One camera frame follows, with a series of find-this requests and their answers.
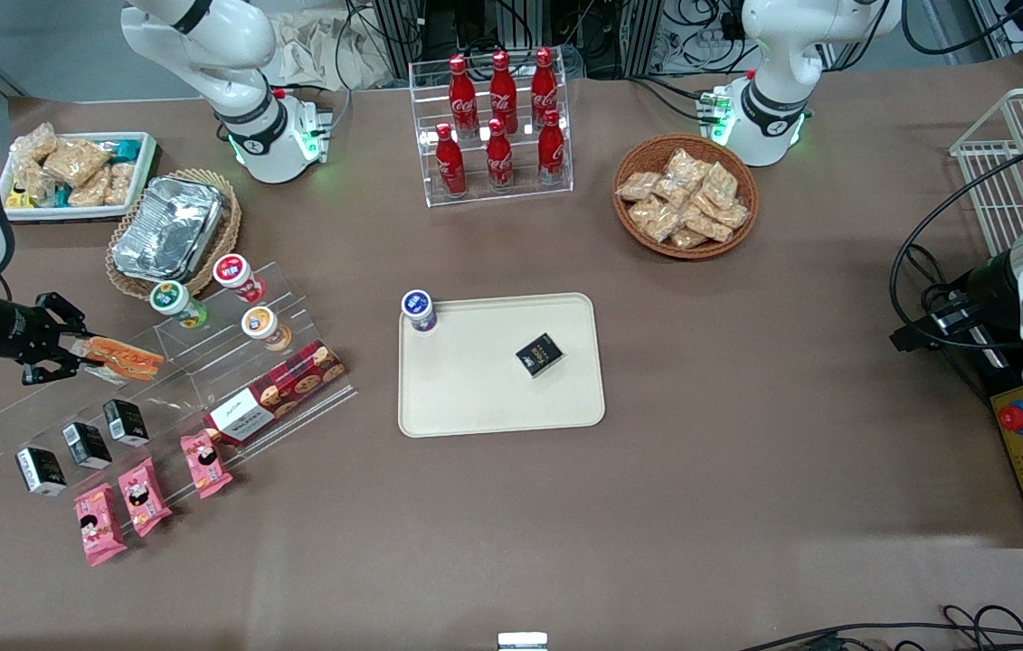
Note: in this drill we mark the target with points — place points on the clear wrapped crispy snack pack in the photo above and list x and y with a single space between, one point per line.
672 192
734 215
656 219
719 183
638 185
707 225
687 240
683 165

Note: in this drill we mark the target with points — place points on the pink snack packet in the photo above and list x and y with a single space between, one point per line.
206 464
145 496
99 524

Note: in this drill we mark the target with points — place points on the triangle sandwich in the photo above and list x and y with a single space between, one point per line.
127 359

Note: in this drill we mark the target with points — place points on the light woven wicker basket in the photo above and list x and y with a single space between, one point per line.
229 221

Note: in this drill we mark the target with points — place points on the red lid yogurt cup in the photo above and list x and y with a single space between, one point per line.
233 271

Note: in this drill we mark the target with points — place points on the clear acrylic stepped shelf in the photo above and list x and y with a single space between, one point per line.
176 380

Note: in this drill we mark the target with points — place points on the yellow snack packet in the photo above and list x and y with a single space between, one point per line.
19 198

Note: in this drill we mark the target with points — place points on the crumpled beige cloth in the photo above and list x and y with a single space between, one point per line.
321 50

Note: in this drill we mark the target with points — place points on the red cola bottle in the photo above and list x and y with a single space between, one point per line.
544 83
503 86
461 90
499 159
450 165
552 152

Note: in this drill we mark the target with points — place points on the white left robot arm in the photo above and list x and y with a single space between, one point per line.
782 54

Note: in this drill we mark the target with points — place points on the white rectangular plastic bin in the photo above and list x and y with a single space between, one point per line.
145 172

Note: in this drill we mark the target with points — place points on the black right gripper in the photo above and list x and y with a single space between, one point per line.
12 329

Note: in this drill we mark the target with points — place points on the silver foil container stack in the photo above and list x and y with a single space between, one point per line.
167 228

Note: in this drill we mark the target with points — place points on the clear wrapped brown snack pack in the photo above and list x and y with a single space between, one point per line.
90 192
75 161
36 142
120 183
33 183

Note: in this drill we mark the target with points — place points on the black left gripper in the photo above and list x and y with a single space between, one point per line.
989 291

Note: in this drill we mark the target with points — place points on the small black carton box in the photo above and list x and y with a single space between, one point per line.
87 445
126 422
539 354
41 471

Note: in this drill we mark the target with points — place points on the teal snack packet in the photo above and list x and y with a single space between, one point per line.
120 147

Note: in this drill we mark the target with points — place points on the blue lid yogurt cup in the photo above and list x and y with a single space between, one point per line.
418 309

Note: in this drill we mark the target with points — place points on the orange lid yogurt cup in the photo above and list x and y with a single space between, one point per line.
260 323

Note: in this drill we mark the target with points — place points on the beige plastic serving tray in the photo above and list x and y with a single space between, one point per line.
475 380

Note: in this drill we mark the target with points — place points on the clear acrylic bottle rack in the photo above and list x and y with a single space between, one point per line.
520 185

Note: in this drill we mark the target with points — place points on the green lid yogurt cup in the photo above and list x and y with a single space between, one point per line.
169 298

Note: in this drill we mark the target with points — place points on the round brown wicker basket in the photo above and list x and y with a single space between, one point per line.
633 231

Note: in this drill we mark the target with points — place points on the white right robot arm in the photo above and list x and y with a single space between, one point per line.
240 54

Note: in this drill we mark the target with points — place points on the red cookie box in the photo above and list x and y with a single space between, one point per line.
280 391

